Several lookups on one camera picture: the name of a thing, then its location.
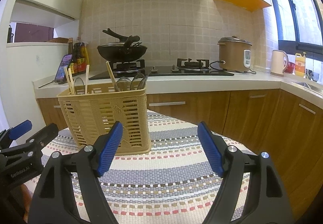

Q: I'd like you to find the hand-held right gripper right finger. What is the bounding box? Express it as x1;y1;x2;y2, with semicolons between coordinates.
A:
197;121;294;224

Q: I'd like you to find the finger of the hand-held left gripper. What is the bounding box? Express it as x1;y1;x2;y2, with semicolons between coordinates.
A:
0;120;33;149
25;123;59;154

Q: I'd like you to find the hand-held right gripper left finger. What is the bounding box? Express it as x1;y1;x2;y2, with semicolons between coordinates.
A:
28;120;124;224

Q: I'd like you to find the beige plastic utensil basket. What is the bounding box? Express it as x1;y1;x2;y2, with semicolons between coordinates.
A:
57;86;152;156

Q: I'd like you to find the cream chopstick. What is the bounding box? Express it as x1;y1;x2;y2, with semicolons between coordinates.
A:
68;68;76;95
64;67;73;95
84;64;90;94

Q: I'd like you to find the tan chopstick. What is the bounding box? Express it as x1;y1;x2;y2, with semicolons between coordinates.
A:
105;61;119;92

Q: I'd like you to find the dark slim stick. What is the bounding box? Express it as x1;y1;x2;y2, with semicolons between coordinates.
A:
38;80;56;89

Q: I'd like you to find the striped woven mat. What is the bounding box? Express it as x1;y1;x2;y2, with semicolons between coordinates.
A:
24;109;256;224

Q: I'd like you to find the smartphone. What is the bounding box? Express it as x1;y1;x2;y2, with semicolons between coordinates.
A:
55;54;74;82

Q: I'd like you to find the yellow label oil bottle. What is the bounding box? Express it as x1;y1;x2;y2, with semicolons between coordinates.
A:
73;36;90;73

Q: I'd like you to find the dark soy sauce bottle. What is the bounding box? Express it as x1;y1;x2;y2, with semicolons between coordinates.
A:
68;38;74;69

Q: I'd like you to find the black glass gas stove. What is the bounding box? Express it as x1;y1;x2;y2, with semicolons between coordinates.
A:
89;58;235;80

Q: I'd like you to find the black wok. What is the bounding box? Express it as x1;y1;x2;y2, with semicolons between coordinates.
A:
97;36;148;63

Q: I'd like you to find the brown rice cooker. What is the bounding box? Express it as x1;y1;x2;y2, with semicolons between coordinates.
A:
217;36;253;73

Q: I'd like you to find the cream electric kettle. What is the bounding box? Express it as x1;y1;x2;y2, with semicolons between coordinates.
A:
271;50;289;76

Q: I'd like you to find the steel sink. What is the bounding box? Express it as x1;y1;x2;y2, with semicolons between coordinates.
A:
291;81;323;94

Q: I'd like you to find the yellow detergent bottle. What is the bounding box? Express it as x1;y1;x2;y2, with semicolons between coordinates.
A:
294;52;307;78

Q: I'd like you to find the dark framed window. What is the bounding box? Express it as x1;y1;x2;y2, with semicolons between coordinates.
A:
262;0;323;47

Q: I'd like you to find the black power cable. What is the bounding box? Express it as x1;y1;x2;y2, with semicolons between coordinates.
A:
209;60;257;74

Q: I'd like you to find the black handled wok lid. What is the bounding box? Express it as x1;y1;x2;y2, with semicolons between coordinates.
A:
102;28;141;49

